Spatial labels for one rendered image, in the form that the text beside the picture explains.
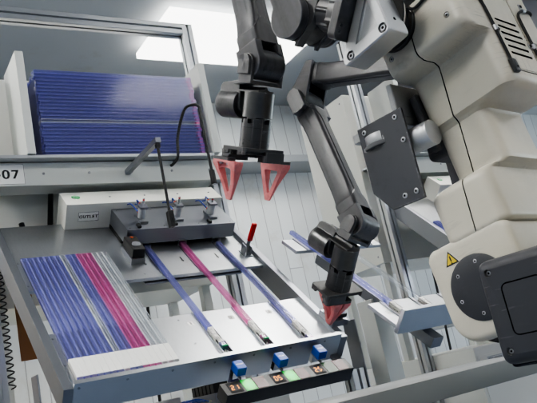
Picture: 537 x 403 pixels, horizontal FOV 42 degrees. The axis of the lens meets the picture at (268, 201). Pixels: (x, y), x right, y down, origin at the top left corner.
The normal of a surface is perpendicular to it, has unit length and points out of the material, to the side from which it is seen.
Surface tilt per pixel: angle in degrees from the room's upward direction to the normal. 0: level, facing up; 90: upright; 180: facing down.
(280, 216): 90
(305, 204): 90
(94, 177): 90
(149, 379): 134
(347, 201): 78
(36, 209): 90
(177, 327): 44
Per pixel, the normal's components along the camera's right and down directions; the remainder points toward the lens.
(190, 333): 0.19, -0.90
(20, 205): 0.50, -0.32
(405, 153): -0.74, -0.01
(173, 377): 0.50, 0.43
